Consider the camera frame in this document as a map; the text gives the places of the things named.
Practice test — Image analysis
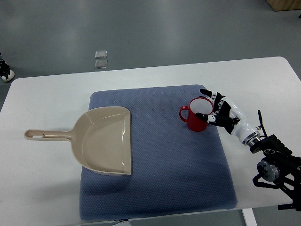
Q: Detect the white table leg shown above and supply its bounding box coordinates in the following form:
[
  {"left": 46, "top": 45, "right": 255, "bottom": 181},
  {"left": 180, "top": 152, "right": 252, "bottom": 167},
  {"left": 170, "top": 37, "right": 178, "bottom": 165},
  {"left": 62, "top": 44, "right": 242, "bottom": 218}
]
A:
[{"left": 242, "top": 208, "right": 257, "bottom": 226}]

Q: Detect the upper metal floor plate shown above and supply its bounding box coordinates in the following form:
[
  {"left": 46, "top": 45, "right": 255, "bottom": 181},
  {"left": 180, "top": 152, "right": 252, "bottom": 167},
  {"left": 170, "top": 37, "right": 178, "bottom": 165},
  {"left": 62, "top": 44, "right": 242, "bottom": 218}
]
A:
[{"left": 95, "top": 50, "right": 107, "bottom": 59}]

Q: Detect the red mug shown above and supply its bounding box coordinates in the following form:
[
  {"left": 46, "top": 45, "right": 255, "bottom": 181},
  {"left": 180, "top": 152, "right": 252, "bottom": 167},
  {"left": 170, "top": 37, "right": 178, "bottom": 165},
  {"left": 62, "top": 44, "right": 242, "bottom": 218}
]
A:
[{"left": 179, "top": 97, "right": 214, "bottom": 132}]

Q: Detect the black white shoe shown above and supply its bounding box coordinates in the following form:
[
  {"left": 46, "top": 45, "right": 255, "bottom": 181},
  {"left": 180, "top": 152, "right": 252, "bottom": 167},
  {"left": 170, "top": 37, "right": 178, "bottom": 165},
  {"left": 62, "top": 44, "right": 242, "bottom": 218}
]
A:
[{"left": 0, "top": 54, "right": 15, "bottom": 82}]

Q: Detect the beige plastic dustpan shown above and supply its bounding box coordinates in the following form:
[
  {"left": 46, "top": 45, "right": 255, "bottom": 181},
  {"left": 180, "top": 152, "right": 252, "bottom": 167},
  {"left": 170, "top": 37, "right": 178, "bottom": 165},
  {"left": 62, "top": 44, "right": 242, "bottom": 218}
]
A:
[{"left": 24, "top": 106, "right": 132, "bottom": 176}]

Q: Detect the blue textured mat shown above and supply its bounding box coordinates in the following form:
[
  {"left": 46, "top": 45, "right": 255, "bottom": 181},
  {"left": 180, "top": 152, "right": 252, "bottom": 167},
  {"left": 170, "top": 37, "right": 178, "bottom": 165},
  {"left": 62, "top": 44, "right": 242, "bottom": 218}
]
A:
[{"left": 79, "top": 85, "right": 237, "bottom": 221}]

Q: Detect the wooden box corner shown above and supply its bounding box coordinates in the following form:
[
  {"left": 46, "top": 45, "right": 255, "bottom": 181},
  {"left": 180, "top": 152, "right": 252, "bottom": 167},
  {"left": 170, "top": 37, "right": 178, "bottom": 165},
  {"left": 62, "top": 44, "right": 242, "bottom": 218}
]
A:
[{"left": 267, "top": 0, "right": 301, "bottom": 12}]

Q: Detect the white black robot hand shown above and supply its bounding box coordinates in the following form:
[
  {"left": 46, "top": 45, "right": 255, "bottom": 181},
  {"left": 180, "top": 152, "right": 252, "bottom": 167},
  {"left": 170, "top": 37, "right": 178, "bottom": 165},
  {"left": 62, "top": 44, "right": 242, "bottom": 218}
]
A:
[{"left": 195, "top": 89, "right": 260, "bottom": 146}]

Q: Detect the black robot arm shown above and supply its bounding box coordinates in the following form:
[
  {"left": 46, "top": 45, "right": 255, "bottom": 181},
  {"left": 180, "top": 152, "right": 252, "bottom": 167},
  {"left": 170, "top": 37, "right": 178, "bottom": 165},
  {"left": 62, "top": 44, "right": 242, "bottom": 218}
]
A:
[{"left": 243, "top": 110, "right": 301, "bottom": 211}]

